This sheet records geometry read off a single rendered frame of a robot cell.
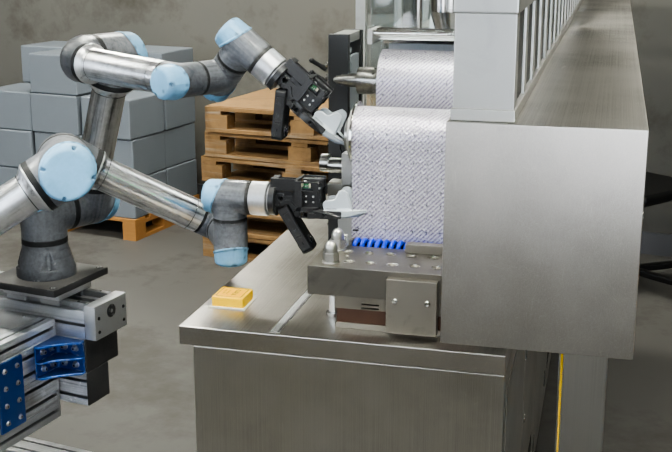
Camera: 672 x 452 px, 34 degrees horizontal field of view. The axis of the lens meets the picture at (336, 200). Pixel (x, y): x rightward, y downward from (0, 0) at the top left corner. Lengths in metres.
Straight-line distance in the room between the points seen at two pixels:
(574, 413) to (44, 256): 1.64
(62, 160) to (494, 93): 1.12
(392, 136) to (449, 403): 0.56
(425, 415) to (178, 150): 4.51
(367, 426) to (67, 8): 5.53
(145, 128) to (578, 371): 4.84
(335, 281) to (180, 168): 4.41
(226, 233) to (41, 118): 4.11
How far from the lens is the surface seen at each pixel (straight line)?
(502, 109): 1.40
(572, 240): 1.42
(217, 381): 2.26
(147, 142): 6.22
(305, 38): 6.52
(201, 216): 2.51
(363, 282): 2.16
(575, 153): 1.39
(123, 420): 4.01
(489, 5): 1.39
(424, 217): 2.31
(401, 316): 2.15
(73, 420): 4.04
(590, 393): 1.56
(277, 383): 2.22
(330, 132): 2.36
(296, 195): 2.33
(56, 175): 2.28
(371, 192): 2.32
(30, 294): 2.89
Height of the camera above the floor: 1.67
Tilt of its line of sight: 14 degrees down
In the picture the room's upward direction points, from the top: straight up
